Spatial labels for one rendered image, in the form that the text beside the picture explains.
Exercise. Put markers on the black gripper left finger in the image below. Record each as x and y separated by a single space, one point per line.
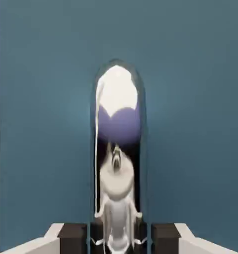
71 238

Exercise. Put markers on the teal painted cabinet door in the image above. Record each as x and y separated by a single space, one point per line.
190 99

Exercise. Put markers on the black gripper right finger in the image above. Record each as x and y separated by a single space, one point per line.
166 238

